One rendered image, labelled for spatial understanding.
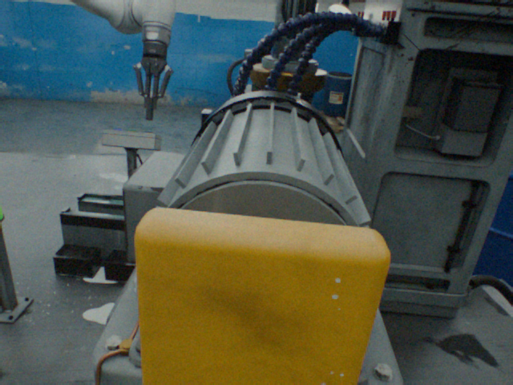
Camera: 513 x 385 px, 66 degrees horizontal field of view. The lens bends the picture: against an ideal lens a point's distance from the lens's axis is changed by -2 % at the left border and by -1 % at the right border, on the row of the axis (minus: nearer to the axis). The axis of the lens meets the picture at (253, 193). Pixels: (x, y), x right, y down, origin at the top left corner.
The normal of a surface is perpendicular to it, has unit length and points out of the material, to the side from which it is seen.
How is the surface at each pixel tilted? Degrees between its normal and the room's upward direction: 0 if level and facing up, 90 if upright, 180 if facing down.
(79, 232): 90
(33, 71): 90
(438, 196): 90
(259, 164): 4
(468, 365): 0
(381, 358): 0
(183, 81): 90
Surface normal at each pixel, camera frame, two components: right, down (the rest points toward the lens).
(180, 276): -0.06, 0.41
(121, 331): 0.08, -0.91
